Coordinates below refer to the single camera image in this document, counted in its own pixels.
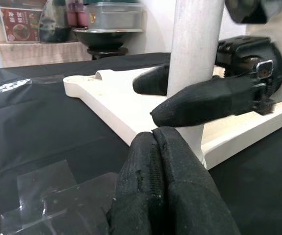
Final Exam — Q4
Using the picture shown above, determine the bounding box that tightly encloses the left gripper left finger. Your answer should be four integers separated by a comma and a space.
108, 131, 167, 235

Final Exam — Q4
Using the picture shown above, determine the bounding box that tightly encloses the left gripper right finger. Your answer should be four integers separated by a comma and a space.
152, 127, 241, 235

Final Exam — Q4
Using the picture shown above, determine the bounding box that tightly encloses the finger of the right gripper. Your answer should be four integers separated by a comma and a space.
132, 65, 171, 96
150, 75, 254, 128

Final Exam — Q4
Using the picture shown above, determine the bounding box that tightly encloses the white plastic table leg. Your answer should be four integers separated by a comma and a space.
166, 0, 226, 169

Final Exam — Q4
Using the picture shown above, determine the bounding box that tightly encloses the white plastic table top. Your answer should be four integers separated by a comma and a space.
63, 66, 282, 170

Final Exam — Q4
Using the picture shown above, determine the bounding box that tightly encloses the clear container green lid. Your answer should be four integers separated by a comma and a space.
86, 2, 144, 31

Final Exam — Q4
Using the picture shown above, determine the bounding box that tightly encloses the clear tape patch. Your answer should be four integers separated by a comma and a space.
0, 78, 33, 95
0, 159, 118, 235

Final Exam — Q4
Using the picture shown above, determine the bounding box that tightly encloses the black tablecloth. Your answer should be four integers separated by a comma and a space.
0, 52, 282, 235

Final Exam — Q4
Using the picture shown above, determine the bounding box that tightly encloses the red print box orange lid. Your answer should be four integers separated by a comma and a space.
0, 6, 43, 44

